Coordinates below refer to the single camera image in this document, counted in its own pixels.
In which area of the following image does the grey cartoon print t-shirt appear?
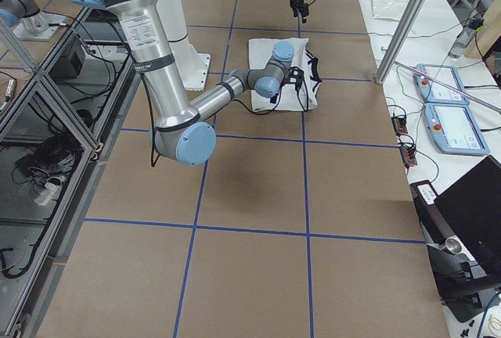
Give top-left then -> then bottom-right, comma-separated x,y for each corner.
248,38 -> 322,113

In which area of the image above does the third background robot arm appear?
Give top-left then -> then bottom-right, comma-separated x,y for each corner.
1,0 -> 67,41

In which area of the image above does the clear plastic bag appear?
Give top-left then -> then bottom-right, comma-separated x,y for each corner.
371,0 -> 409,21

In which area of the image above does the small orange circuit board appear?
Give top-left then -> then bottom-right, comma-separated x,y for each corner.
391,116 -> 409,135

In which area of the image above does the upper blue teach pendant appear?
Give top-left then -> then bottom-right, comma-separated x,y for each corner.
413,63 -> 470,106

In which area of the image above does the blue teach pendant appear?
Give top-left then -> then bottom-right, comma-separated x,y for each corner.
424,103 -> 490,156
413,63 -> 470,106

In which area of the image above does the lower blue teach pendant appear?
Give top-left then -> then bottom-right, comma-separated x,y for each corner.
424,103 -> 490,156

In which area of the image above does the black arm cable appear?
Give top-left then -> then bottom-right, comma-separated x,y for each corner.
150,66 -> 314,169

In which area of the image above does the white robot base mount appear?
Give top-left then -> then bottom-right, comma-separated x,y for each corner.
157,0 -> 211,92

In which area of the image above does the aluminium frame post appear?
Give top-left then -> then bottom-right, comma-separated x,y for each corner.
374,0 -> 426,85

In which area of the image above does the aluminium frame table structure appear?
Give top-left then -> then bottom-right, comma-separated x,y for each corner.
1,9 -> 138,337

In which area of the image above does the cable bundle under frame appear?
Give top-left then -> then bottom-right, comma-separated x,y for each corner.
11,134 -> 85,206

